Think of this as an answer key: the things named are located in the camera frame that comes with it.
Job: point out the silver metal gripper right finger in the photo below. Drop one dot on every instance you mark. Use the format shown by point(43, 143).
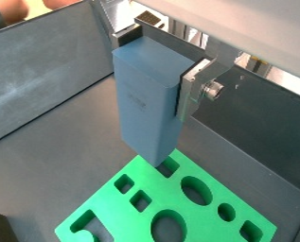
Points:
point(214, 60)

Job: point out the green shape-sorter board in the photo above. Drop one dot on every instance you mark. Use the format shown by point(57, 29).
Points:
point(178, 191)

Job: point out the grey-blue rectangular block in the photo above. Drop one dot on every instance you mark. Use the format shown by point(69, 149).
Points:
point(147, 70)

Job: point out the grey bin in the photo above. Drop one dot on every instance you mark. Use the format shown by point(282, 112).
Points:
point(61, 141)

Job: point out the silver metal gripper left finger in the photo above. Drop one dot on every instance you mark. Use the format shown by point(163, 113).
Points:
point(127, 35)

